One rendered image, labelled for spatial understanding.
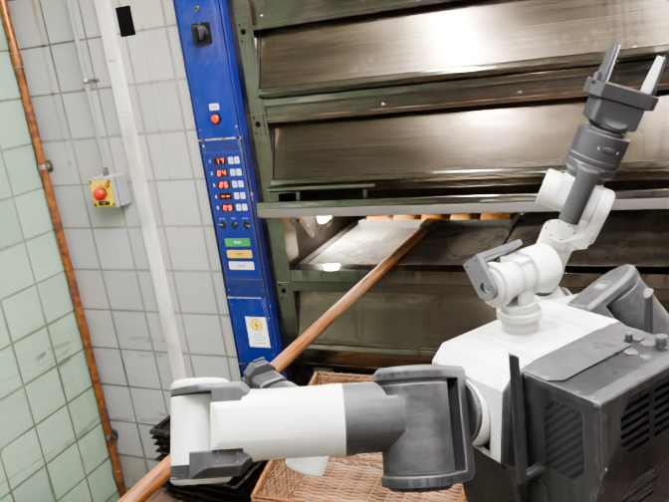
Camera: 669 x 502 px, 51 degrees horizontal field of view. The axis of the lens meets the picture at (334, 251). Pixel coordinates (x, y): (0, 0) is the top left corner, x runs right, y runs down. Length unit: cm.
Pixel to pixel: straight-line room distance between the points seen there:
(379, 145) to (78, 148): 106
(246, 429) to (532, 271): 44
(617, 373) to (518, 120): 105
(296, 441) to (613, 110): 75
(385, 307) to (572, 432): 126
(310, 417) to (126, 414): 199
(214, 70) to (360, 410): 142
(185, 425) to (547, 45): 127
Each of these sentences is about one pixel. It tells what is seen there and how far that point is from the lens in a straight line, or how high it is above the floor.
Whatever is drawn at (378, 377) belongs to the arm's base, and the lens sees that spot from 91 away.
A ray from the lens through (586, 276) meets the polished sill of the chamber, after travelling 193.
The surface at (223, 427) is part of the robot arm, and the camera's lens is 88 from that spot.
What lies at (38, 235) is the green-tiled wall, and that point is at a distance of 262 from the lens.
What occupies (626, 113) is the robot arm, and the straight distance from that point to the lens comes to 127.
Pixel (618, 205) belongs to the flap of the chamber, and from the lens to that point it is 172.
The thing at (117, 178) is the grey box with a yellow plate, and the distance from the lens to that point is 238.
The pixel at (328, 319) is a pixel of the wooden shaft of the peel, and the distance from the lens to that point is 169.
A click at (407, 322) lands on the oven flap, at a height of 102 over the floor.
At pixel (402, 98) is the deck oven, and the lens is 192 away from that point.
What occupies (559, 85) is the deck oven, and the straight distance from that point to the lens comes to 183.
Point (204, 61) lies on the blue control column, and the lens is 213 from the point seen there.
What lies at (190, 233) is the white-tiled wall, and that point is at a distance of 232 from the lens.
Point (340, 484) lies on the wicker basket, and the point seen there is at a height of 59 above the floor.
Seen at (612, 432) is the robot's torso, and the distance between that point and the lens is 91.
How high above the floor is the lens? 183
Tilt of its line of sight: 16 degrees down
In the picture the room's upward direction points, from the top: 7 degrees counter-clockwise
